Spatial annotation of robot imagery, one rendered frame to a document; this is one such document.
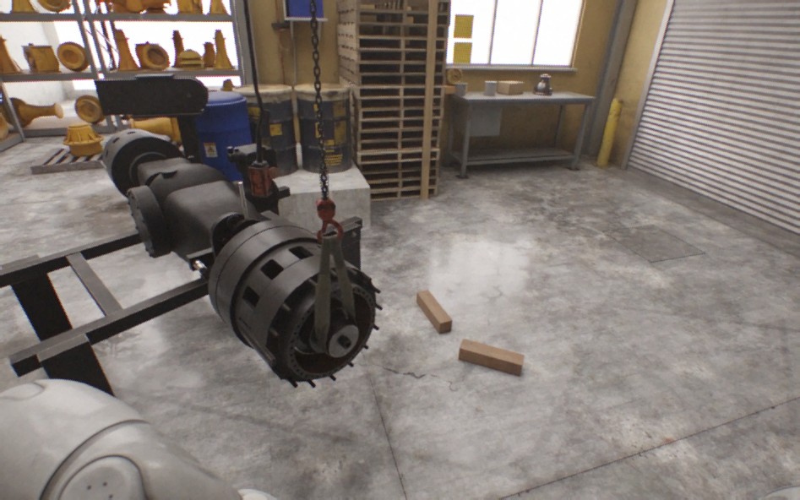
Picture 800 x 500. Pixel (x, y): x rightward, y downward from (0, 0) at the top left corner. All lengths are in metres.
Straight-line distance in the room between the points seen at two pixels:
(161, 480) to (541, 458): 2.11
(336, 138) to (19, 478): 4.25
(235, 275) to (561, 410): 1.92
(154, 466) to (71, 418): 0.13
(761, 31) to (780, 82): 0.64
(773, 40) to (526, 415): 5.12
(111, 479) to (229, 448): 1.99
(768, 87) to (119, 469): 6.30
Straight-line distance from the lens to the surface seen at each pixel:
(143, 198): 2.64
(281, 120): 4.50
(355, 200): 4.22
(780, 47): 6.30
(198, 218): 2.26
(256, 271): 1.64
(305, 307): 1.47
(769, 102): 6.27
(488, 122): 6.03
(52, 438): 0.54
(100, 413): 0.55
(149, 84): 3.82
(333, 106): 4.49
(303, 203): 4.16
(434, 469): 2.25
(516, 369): 2.70
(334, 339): 1.53
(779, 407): 3.39
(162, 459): 0.46
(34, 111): 10.40
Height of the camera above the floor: 1.90
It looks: 29 degrees down
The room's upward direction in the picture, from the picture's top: 2 degrees clockwise
